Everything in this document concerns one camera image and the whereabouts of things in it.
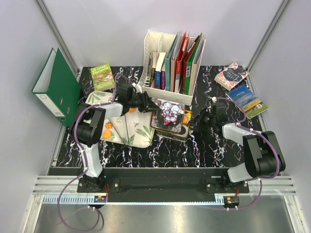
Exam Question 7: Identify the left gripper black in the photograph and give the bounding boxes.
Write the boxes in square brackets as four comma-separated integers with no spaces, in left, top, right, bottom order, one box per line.
[128,92,159,114]

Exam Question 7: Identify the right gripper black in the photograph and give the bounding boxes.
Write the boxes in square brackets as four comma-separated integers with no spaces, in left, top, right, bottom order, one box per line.
[189,108,216,131]

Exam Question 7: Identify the orange round patterned cookie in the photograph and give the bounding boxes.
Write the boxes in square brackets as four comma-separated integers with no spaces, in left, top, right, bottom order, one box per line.
[183,116,188,124]

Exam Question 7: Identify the black sandwich cookie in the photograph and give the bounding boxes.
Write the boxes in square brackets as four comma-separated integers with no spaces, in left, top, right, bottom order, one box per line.
[179,127,188,137]

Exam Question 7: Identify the gold tin lid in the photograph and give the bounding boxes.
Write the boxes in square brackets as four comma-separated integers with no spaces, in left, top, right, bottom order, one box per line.
[150,99,186,133]

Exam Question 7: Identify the gold cookie tin base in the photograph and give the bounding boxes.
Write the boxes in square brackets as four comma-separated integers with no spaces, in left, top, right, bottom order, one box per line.
[156,110,193,142]

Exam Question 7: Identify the metal serving tongs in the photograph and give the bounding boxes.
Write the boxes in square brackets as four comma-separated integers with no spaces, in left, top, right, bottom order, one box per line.
[109,116,128,145]

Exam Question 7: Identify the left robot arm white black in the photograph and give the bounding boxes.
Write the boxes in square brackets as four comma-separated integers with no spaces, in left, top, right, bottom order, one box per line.
[70,84,159,192]

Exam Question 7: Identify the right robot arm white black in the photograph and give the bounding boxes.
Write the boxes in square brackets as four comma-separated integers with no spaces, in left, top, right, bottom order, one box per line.
[190,102,286,193]

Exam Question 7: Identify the floral patterned serving tray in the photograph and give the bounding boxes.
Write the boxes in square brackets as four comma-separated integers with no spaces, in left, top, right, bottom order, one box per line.
[82,91,156,148]

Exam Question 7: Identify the white desk file organizer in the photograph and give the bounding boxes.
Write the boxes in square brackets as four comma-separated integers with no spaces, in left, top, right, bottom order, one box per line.
[138,31,206,105]

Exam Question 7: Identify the orange cookie tray front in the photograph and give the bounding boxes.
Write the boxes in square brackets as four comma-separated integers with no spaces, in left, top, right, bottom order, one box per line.
[105,122,113,129]

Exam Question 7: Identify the floral cover paperback book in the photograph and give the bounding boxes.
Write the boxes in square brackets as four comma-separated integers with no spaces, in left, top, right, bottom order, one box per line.
[214,62,249,91]

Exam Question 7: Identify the green treehouse paperback book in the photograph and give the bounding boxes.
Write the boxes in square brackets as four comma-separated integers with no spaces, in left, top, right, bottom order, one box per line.
[90,64,115,91]

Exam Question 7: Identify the blue landscape cover book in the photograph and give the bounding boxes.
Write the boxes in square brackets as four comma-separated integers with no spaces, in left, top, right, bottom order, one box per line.
[226,84,268,119]

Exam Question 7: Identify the green lever arch binder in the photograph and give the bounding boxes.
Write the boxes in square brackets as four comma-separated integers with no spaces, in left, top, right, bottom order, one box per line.
[32,49,81,127]

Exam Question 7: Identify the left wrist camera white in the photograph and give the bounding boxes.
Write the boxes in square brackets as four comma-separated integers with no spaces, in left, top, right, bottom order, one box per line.
[132,83,142,93]

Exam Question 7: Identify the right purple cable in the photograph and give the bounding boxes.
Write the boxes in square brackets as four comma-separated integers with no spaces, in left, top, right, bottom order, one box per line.
[201,97,282,210]

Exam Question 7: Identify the purple cable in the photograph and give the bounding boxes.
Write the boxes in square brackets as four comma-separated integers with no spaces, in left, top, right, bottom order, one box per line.
[57,74,139,231]
[201,97,282,210]

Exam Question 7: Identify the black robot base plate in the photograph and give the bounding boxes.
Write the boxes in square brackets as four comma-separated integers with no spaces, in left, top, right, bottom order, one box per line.
[77,167,249,204]

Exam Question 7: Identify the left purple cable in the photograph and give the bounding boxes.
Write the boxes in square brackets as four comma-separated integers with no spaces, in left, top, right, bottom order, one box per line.
[57,74,139,231]

